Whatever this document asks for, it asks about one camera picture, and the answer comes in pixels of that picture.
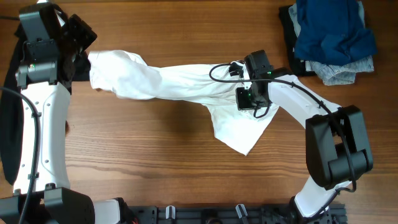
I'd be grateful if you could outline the white rail clip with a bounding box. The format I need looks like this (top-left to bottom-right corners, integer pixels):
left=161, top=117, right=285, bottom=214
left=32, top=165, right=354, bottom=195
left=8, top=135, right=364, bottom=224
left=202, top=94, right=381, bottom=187
left=235, top=203, right=249, bottom=224
left=165, top=205, right=176, bottom=220

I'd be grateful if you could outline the dark blue shirt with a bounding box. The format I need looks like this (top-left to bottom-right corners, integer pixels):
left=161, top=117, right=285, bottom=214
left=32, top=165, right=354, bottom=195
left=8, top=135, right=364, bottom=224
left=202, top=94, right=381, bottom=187
left=294, top=0, right=377, bottom=66

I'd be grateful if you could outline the light blue denim garment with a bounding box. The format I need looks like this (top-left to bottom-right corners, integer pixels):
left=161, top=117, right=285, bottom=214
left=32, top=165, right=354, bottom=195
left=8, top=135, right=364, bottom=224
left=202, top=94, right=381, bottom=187
left=288, top=1, right=374, bottom=86

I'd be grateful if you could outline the right white rail clip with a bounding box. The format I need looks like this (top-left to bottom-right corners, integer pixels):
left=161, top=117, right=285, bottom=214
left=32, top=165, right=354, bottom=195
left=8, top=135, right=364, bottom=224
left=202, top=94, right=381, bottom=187
left=235, top=203, right=249, bottom=224

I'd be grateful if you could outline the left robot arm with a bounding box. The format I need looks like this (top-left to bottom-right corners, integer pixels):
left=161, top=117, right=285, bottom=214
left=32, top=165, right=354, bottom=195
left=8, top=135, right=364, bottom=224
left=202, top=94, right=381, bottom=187
left=1, top=1, right=138, bottom=223

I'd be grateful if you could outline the white t-shirt with black print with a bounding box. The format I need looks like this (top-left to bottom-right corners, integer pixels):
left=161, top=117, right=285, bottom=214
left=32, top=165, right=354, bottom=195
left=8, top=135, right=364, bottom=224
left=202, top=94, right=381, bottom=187
left=88, top=50, right=279, bottom=155

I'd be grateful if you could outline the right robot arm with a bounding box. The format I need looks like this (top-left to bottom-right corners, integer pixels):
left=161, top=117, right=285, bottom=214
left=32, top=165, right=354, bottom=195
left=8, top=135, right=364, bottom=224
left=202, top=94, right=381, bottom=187
left=236, top=50, right=373, bottom=223

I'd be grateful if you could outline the left white rail clip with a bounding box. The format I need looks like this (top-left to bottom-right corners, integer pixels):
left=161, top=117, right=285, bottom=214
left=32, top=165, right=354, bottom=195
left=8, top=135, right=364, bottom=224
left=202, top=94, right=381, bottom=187
left=165, top=205, right=176, bottom=220

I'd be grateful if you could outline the black folded garment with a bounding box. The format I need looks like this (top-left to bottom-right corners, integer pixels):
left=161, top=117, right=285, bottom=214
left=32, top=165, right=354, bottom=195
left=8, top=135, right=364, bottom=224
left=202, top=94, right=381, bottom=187
left=279, top=6, right=316, bottom=77

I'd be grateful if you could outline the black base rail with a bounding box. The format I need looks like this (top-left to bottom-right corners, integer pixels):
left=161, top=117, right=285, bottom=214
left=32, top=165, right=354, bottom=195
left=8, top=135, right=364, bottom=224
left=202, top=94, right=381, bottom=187
left=130, top=204, right=348, bottom=224

